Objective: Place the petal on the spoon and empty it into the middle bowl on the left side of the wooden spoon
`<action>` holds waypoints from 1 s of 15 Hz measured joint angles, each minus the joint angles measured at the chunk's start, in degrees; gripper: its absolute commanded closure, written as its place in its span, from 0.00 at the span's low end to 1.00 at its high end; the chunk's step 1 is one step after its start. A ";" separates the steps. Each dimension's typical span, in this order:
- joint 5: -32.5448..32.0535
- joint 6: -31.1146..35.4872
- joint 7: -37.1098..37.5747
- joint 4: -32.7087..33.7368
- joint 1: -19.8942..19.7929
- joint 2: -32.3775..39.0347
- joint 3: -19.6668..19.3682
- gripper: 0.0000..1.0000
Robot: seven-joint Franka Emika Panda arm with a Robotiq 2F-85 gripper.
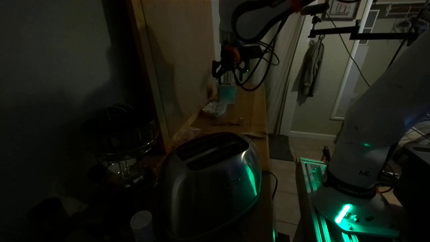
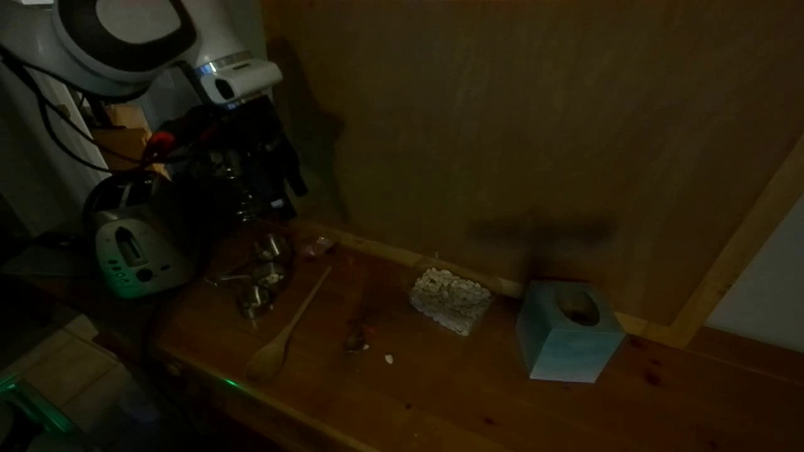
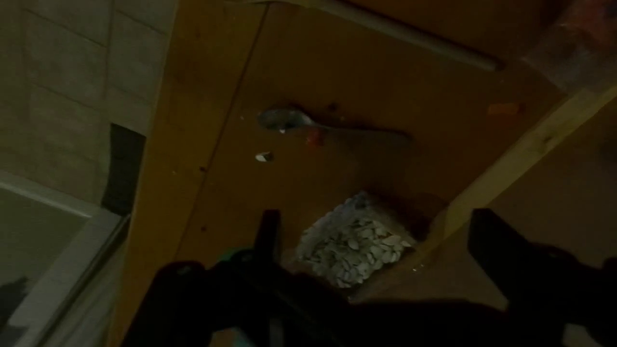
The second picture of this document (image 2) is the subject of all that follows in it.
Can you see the wooden spoon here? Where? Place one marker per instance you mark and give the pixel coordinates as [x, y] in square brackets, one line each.
[270, 359]

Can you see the blue block with round hole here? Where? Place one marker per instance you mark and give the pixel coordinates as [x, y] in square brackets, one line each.
[562, 348]

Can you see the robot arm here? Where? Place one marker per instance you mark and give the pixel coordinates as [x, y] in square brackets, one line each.
[125, 37]

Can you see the dark red petal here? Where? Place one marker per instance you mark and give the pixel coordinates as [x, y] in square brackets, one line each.
[355, 339]

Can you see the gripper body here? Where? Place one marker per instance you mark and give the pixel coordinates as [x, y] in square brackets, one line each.
[254, 150]

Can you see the silver toaster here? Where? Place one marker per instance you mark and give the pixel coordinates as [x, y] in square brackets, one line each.
[141, 251]

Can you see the small metal bowl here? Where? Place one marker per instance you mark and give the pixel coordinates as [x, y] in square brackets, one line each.
[269, 275]
[254, 302]
[271, 246]

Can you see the block of white pebbles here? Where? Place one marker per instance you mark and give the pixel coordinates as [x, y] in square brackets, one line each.
[451, 300]

